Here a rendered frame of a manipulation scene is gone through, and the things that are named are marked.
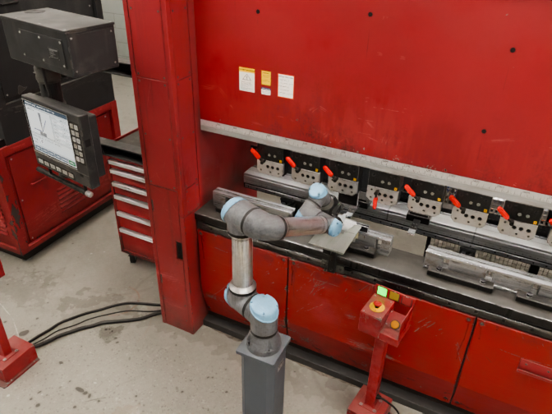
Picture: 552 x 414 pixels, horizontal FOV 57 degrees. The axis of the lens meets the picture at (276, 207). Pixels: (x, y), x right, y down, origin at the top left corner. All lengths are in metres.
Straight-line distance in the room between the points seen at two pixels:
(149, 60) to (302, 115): 0.78
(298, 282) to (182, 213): 0.74
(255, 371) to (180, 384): 0.96
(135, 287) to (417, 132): 2.37
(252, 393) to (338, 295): 0.71
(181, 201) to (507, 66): 1.70
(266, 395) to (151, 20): 1.75
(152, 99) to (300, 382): 1.79
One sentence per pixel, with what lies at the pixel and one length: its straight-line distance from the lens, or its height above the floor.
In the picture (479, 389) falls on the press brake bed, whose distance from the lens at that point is 2.89.
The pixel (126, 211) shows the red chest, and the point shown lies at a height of 0.50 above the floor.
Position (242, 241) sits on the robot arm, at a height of 1.26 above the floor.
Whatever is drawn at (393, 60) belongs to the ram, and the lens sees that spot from 2.24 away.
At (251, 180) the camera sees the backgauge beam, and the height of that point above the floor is 0.95.
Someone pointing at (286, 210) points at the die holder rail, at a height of 0.97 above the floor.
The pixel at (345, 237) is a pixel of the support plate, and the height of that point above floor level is 1.00.
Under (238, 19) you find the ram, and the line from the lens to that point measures 2.50.
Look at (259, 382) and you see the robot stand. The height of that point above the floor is 0.63.
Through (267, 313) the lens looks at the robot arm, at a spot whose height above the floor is 0.99.
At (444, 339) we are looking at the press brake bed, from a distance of 2.71.
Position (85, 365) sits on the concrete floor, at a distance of 3.38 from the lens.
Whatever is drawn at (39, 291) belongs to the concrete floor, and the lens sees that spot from 4.02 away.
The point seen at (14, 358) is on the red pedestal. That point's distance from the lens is 3.40.
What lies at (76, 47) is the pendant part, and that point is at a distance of 2.33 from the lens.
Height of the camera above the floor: 2.40
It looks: 31 degrees down
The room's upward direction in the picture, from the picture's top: 1 degrees clockwise
